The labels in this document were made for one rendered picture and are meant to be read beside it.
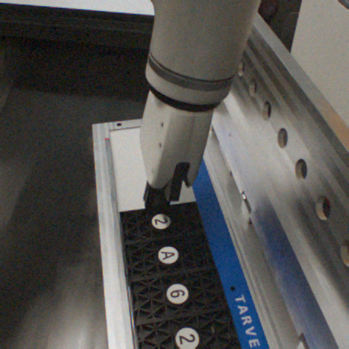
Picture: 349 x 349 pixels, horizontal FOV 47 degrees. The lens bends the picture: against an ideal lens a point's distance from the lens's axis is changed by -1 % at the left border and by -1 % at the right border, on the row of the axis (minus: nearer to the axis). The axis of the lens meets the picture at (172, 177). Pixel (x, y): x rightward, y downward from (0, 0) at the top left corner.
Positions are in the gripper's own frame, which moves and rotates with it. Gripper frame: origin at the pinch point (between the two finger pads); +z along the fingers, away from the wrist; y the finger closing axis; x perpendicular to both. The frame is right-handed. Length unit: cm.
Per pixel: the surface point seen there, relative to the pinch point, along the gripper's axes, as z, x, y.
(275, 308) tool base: 0.7, 10.2, 16.0
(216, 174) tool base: 0.6, 9.1, -4.1
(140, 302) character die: 3.0, -3.5, 13.0
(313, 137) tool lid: -15.7, 10.6, 7.7
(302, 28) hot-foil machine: -12.4, 27.0, -26.6
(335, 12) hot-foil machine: -18.5, 25.7, -18.5
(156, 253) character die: 1.9, -1.1, 7.7
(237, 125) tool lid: -6.7, 10.3, -5.9
